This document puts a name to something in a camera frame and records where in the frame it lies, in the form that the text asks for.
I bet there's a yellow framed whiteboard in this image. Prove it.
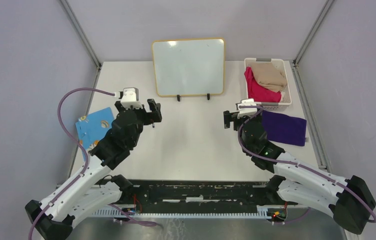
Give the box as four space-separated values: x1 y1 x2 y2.
151 38 225 97

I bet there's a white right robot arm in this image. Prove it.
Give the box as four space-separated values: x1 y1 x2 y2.
223 110 376 235

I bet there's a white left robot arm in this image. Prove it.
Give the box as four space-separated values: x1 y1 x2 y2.
25 98 163 240

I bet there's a pink cloth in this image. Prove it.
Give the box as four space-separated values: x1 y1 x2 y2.
244 67 282 103

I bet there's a blue patterned cloth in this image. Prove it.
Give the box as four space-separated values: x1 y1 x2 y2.
75 107 114 152

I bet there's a purple cloth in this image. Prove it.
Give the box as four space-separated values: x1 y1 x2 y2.
261 111 307 147

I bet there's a white plastic basket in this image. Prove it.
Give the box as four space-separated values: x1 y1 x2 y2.
244 57 292 111

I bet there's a beige cloth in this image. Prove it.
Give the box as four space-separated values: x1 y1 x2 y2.
250 62 288 93

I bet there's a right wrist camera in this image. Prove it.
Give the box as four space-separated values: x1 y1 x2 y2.
236 98 258 119

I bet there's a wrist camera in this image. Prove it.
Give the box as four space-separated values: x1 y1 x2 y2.
236 98 258 119
120 87 143 109

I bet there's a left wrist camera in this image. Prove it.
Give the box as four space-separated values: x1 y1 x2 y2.
120 87 143 109

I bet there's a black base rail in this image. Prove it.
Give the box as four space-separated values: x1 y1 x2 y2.
114 179 285 214

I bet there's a white cable duct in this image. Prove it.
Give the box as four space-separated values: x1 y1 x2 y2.
92 206 271 220

